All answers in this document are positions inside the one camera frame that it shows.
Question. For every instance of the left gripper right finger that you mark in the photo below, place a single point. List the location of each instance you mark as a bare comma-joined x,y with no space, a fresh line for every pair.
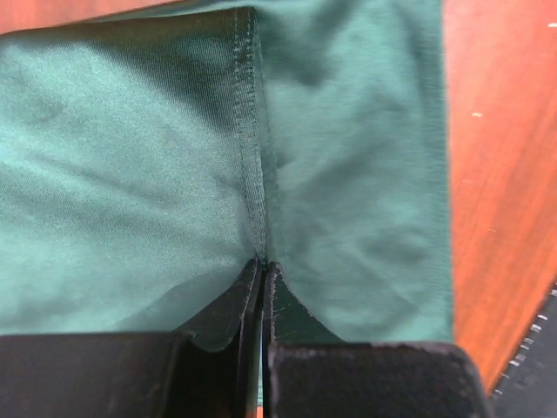
308,371

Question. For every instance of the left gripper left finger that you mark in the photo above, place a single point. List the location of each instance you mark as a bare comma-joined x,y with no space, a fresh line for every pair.
208,367

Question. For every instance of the dark green cloth napkin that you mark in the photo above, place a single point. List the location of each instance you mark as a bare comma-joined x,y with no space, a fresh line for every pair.
146,159

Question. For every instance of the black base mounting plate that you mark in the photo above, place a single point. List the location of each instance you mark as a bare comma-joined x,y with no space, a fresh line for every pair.
527,388

